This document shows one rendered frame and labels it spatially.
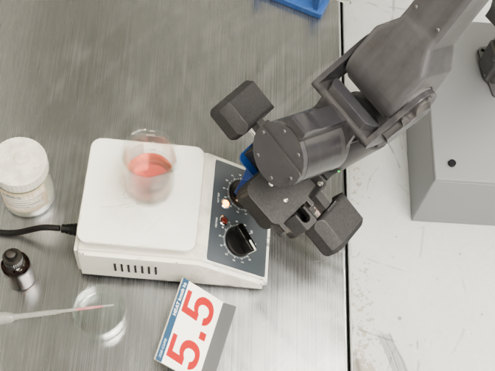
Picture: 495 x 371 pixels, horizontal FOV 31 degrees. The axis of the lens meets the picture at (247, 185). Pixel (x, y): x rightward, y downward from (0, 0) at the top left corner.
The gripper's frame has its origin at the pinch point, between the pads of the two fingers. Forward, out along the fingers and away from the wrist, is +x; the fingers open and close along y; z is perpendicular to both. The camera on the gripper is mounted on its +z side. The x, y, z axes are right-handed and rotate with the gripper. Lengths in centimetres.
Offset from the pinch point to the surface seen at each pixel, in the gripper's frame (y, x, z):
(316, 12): -10.0, 3.6, -29.0
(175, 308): 4.2, 7.9, 12.4
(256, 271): 6.9, 4.2, 4.2
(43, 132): -19.0, 20.0, 3.2
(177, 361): 8.3, 8.8, 15.6
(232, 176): -2.1, 4.2, -1.5
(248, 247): 4.2, 2.7, 4.2
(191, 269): 2.2, 6.0, 9.0
